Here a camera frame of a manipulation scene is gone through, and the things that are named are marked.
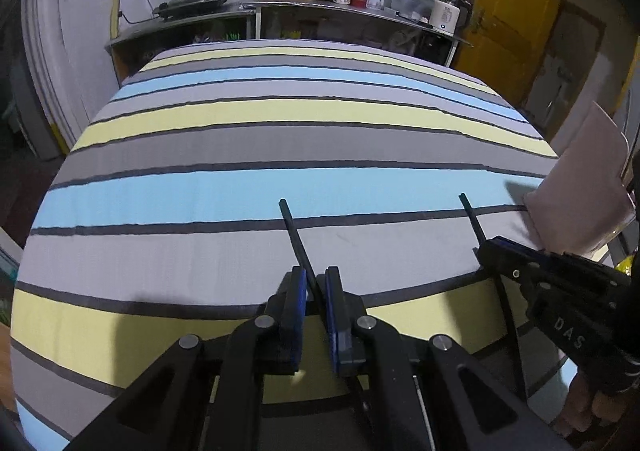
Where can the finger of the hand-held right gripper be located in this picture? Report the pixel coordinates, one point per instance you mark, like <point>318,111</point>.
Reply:
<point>520,249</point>
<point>502,263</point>

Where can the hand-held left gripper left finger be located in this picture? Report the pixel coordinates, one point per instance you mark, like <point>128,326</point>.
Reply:
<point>300,316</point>

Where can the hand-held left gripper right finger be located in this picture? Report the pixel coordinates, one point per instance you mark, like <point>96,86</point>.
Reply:
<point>331,321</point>

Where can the black chopstick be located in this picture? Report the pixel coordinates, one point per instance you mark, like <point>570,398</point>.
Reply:
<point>507,321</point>
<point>299,251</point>

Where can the person's right hand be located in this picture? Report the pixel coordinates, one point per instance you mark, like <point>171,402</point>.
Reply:
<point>580,406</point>

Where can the striped tablecloth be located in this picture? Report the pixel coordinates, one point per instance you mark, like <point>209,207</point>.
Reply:
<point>250,191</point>

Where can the yellow wooden door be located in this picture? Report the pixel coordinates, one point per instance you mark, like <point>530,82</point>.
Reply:
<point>510,6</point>

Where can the white electric kettle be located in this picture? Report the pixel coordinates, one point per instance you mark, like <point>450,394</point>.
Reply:
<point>446,16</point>

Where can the grey kitchen appliance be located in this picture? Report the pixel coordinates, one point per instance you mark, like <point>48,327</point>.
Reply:
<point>407,3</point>

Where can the steel kitchen counter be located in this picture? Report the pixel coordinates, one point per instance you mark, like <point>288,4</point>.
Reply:
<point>350,11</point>

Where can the low steel counter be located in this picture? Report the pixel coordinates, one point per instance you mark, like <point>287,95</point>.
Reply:
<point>150,26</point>

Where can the yellow power strip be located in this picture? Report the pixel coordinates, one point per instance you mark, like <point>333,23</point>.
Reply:
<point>114,16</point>

